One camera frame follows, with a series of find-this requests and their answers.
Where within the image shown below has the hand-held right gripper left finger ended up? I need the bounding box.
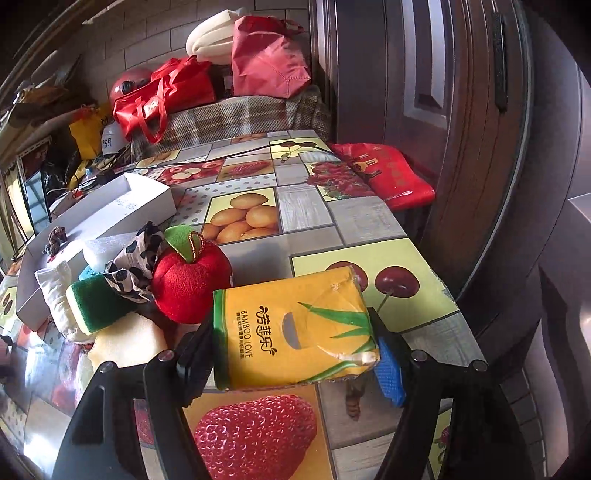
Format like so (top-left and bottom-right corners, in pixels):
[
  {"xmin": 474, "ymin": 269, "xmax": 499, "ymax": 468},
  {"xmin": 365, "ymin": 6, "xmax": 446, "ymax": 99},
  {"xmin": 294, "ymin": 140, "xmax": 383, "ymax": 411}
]
[{"xmin": 53, "ymin": 318, "xmax": 218, "ymax": 480}]

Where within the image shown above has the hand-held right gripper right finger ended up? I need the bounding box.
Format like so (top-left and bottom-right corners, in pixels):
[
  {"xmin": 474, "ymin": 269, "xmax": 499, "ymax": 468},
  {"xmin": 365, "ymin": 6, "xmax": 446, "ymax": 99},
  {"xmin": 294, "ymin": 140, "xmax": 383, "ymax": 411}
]
[{"xmin": 367, "ymin": 311, "xmax": 536, "ymax": 480}]

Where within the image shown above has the cream soft cloth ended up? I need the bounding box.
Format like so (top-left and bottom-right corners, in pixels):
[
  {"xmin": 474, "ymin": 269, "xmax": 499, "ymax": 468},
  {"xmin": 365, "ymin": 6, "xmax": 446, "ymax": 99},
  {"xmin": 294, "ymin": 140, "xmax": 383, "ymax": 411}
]
[{"xmin": 90, "ymin": 314, "xmax": 169, "ymax": 370}]

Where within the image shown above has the yellow tissue pack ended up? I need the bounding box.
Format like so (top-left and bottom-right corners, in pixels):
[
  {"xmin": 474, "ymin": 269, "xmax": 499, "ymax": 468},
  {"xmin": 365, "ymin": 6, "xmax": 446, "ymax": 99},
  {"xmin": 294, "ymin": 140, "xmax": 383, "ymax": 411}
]
[{"xmin": 212, "ymin": 266, "xmax": 382, "ymax": 391}]

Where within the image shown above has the cow print cloth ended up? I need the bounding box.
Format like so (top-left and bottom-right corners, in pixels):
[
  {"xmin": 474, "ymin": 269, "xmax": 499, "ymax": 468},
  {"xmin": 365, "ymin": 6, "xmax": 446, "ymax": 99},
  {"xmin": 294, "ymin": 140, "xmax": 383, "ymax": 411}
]
[{"xmin": 104, "ymin": 222, "xmax": 167, "ymax": 303}]

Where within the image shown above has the green and yellow sponge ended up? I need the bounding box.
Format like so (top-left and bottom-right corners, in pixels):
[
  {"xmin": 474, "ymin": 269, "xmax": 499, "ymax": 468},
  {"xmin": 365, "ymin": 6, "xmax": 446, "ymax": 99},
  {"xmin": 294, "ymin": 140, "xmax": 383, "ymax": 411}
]
[{"xmin": 66, "ymin": 272, "xmax": 139, "ymax": 335}]

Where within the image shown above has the white sock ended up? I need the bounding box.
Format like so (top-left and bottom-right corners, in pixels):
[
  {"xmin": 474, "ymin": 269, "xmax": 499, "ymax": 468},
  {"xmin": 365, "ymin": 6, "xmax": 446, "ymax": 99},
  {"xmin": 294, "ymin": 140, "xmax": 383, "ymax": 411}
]
[{"xmin": 35, "ymin": 261, "xmax": 95, "ymax": 342}]

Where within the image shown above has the white cardboard box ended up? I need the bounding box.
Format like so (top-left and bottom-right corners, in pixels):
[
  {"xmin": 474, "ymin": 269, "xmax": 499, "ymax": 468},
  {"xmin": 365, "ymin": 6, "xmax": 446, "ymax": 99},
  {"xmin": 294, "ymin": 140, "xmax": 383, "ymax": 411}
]
[{"xmin": 16, "ymin": 172, "xmax": 177, "ymax": 332}]

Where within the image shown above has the red plush apple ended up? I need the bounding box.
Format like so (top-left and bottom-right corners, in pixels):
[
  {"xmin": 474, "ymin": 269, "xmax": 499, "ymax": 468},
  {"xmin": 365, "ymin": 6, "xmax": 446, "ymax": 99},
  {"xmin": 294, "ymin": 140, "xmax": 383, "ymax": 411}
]
[{"xmin": 151, "ymin": 224, "xmax": 234, "ymax": 324}]

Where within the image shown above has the red printed shopping bag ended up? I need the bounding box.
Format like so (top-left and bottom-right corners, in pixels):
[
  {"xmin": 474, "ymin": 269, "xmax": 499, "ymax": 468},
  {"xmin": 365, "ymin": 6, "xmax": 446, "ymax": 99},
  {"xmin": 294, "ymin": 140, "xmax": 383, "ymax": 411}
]
[{"xmin": 330, "ymin": 142, "xmax": 436, "ymax": 212}]

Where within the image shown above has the white helmet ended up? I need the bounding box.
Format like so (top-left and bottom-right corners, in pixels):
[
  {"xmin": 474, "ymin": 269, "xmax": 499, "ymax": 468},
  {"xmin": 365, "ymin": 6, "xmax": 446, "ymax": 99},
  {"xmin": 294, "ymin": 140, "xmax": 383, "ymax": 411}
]
[{"xmin": 99, "ymin": 121, "xmax": 130, "ymax": 155}]

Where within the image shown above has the plaid blanket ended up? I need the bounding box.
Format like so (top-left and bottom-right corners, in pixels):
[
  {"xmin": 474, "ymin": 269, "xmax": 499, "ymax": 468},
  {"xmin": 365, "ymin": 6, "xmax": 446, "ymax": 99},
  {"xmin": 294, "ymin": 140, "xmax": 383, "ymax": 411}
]
[{"xmin": 130, "ymin": 85, "xmax": 332, "ymax": 162}]

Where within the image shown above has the yellow bag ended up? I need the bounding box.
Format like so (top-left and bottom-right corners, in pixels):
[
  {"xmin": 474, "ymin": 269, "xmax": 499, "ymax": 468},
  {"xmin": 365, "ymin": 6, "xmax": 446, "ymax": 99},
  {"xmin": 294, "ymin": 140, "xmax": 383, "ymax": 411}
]
[{"xmin": 69, "ymin": 108, "xmax": 114, "ymax": 160}]

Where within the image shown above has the glossy red tote bag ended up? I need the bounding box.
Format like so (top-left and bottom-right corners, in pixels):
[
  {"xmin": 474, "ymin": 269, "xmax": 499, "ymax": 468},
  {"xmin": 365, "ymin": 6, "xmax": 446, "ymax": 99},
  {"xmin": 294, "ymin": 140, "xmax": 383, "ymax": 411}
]
[{"xmin": 112, "ymin": 56, "xmax": 217, "ymax": 144}]

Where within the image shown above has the red helmet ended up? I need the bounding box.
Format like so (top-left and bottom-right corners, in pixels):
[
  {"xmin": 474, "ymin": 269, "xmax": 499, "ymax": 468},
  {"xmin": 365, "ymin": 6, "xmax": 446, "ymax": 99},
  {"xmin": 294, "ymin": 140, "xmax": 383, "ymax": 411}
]
[{"xmin": 109, "ymin": 67, "xmax": 155, "ymax": 104}]

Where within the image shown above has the brown cardboard pile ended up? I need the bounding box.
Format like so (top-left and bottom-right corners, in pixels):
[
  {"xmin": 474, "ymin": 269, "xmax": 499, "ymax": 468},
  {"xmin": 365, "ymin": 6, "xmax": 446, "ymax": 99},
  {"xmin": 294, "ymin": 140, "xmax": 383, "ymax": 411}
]
[{"xmin": 9, "ymin": 83, "xmax": 84, "ymax": 125}]

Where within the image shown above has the dark brown door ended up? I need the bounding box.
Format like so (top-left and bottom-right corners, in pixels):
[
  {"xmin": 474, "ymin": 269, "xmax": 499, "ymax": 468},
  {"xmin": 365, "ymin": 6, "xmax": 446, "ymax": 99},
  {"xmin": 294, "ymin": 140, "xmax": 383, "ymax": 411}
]
[{"xmin": 309, "ymin": 0, "xmax": 550, "ymax": 342}]

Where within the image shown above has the pink-red nonwoven bag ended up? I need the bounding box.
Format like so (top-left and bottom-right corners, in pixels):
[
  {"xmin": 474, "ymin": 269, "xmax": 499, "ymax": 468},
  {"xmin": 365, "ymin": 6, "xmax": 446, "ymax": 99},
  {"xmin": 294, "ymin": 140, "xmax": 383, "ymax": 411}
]
[{"xmin": 231, "ymin": 15, "xmax": 312, "ymax": 99}]

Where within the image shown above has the cream foam roll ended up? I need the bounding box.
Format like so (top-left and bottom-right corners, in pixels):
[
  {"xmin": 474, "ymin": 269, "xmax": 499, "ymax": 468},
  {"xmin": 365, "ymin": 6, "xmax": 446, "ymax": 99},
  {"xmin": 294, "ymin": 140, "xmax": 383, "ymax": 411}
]
[{"xmin": 185, "ymin": 9, "xmax": 252, "ymax": 65}]

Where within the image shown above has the brown knotted rope toy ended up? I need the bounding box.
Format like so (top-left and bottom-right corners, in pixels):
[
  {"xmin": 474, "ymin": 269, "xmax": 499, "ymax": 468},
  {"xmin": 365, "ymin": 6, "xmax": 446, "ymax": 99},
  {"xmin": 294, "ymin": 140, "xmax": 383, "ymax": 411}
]
[{"xmin": 43, "ymin": 226, "xmax": 68, "ymax": 257}]

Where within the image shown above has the black door handle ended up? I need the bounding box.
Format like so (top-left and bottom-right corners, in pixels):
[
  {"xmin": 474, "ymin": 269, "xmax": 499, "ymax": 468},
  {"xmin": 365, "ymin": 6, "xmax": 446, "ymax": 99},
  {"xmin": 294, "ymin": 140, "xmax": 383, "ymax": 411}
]
[{"xmin": 490, "ymin": 11, "xmax": 509, "ymax": 112}]

